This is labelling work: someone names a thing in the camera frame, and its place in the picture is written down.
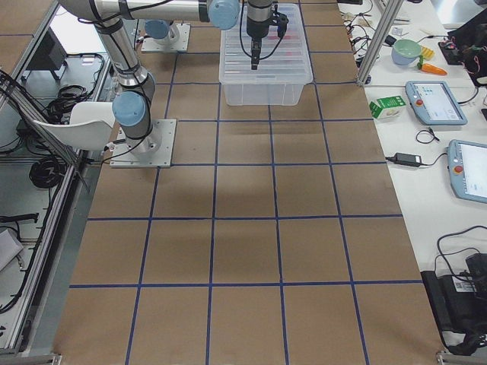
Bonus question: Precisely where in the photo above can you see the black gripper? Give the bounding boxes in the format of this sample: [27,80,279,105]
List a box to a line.
[247,0,271,70]

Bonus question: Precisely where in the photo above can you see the clear plastic box lid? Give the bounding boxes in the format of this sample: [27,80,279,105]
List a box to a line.
[219,3,313,84]

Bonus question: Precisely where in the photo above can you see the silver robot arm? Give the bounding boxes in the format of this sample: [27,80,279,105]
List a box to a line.
[145,1,288,52]
[60,1,279,157]

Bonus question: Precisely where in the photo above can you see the clear plastic storage box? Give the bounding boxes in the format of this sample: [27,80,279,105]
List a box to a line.
[222,3,305,107]

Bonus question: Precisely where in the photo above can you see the green and blue bowls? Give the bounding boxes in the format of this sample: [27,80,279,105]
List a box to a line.
[391,39,422,65]

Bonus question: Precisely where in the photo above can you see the green milk carton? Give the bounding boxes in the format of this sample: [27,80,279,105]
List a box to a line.
[369,96,406,119]

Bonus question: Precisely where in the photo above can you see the yellow toy corn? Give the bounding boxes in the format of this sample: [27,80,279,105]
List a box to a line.
[420,46,434,61]

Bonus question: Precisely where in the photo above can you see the toy carrot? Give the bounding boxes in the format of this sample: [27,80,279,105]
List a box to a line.
[416,56,447,76]

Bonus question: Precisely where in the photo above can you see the teach pendant tablet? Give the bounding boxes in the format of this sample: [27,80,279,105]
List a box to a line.
[405,81,467,125]
[447,139,486,203]

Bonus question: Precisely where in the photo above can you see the white chair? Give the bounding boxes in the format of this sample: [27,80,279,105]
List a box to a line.
[33,102,115,151]

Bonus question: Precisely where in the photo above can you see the black power adapter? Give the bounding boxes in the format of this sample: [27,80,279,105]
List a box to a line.
[386,152,422,167]

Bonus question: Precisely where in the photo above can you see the black laptop device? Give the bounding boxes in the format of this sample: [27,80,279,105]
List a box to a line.
[421,253,486,356]

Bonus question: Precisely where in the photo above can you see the black camera mount wrist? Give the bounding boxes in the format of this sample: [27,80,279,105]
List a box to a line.
[270,11,288,40]

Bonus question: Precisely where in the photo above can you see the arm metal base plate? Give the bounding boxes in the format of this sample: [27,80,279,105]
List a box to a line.
[142,20,190,53]
[109,119,177,168]

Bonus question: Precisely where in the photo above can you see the aluminium frame post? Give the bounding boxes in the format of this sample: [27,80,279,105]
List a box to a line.
[356,0,403,87]

